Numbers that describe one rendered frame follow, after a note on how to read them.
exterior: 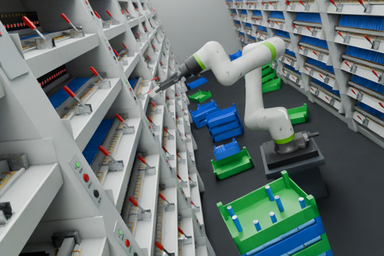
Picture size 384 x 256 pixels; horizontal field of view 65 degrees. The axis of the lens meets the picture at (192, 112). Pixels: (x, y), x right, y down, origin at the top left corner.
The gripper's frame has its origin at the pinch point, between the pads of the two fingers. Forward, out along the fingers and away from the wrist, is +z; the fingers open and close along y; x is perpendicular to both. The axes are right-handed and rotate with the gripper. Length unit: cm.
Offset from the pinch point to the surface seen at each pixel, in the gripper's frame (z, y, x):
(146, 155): 14.5, -29.4, -15.6
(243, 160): -11, 62, -98
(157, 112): 12.3, 25.7, -16.6
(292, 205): -28, -58, -52
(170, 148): 16.4, 13.6, -35.8
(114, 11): 0, 43, 45
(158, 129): 10.7, -0.9, -17.5
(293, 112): -69, 106, -108
